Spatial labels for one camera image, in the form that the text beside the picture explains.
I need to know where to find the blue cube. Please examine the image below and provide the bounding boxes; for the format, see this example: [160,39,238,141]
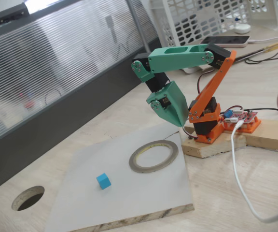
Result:
[96,173,112,190]

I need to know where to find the wooden base block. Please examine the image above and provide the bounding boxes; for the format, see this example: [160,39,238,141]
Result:
[181,124,248,159]

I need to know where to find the red controller circuit board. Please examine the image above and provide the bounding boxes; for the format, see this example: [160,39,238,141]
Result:
[222,108,259,125]

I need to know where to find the grey metal pole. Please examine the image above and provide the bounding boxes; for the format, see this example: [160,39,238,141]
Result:
[126,0,152,53]

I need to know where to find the smartphone with pink case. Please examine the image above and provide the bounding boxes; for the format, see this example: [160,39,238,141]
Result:
[200,35,250,48]

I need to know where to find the light wooden plank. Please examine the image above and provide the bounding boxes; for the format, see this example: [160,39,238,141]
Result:
[246,117,278,153]

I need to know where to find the white laminated board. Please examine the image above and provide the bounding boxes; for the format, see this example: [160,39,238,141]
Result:
[44,122,195,232]

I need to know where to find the brown cardboard sheet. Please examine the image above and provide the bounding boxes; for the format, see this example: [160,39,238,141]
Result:
[199,29,278,72]

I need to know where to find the white earbuds case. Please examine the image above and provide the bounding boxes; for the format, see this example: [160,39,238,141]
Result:
[234,23,251,34]

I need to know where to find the frosted glass desk partition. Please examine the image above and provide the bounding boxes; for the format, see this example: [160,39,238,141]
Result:
[0,0,168,196]

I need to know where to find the white perforated plastic basket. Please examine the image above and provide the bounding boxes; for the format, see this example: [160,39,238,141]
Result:
[150,0,278,74]

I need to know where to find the black box device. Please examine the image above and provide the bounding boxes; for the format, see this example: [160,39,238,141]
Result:
[0,2,29,27]

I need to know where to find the red white black servo wire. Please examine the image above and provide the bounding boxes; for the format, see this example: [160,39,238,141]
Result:
[182,125,199,141]
[197,69,217,95]

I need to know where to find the grey ring of tape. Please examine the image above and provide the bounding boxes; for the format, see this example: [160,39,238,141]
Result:
[128,139,179,174]

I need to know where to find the orange controller board mount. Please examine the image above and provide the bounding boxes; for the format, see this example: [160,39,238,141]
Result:
[223,115,262,134]

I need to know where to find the white USB cable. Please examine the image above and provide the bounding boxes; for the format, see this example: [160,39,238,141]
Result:
[230,120,278,223]

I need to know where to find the yellow handled screwdriver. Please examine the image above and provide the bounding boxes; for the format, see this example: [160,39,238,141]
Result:
[235,37,278,63]

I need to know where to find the pink charging cable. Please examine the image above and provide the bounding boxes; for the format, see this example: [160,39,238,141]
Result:
[249,32,278,44]

